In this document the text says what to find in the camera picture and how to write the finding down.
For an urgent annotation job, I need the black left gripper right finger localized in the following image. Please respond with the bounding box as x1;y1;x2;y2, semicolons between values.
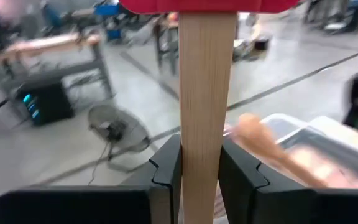
218;138;318;224

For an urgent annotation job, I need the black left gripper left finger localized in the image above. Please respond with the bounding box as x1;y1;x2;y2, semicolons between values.
149;134;183;224

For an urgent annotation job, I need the wooden spoon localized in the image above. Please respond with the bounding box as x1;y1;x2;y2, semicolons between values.
228;113;328;189

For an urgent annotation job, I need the red spatula wooden handle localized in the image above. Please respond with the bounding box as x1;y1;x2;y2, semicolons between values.
119;0;301;224

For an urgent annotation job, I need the black floor fan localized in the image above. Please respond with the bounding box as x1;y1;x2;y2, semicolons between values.
87;103;151;174

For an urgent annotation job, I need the clear plastic bin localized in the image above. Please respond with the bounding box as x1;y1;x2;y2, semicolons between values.
259;113;358;189

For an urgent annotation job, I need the black computer tower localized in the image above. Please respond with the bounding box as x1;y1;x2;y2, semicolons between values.
16;77;75;127

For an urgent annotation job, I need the blue plastic container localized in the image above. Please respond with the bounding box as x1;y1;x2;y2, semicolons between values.
94;0;127;41

